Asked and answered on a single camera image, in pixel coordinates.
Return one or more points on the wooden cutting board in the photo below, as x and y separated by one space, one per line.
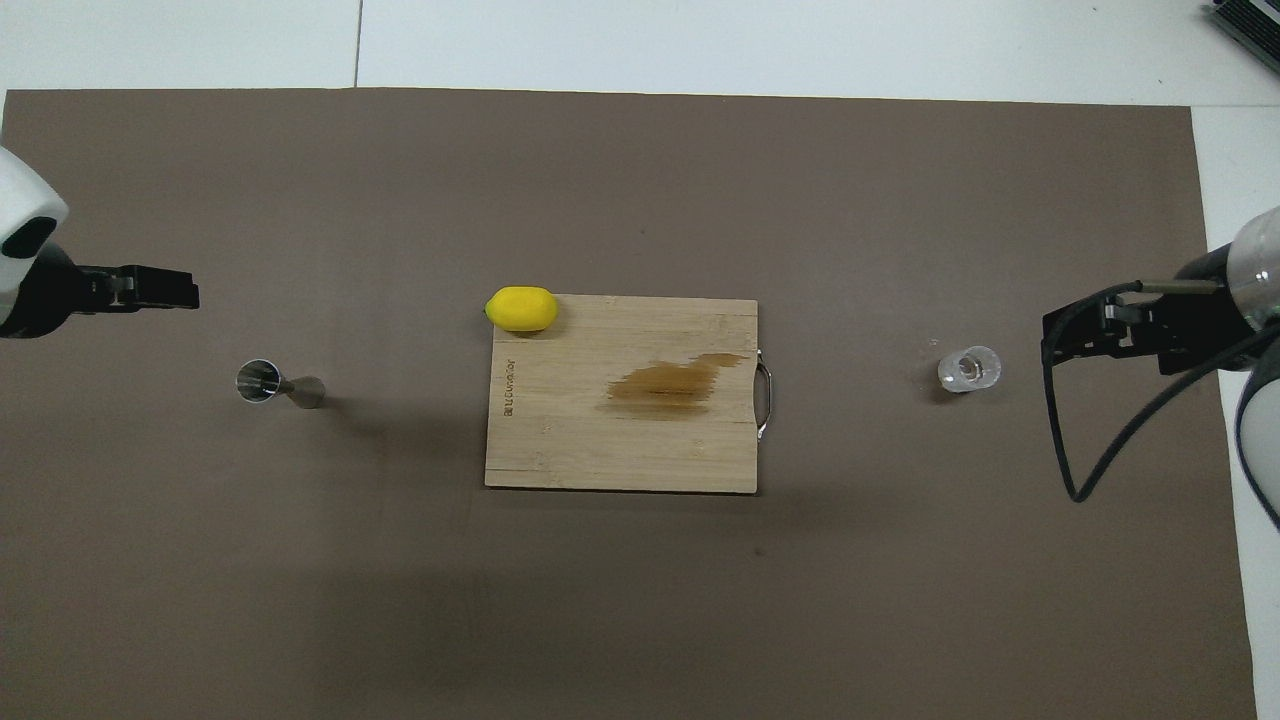
560 440

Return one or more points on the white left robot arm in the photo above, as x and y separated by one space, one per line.
20 195

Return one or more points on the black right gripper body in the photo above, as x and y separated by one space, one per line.
1200 325

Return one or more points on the yellow lemon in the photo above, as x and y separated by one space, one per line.
522 309

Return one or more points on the grey ribbed device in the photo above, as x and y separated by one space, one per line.
1255 20

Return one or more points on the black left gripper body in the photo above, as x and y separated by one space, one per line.
55 295

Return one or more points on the brown table mat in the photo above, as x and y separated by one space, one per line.
300 560

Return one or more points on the clear glass cup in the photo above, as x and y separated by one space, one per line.
985 368

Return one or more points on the steel double jigger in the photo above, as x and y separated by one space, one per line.
258 381

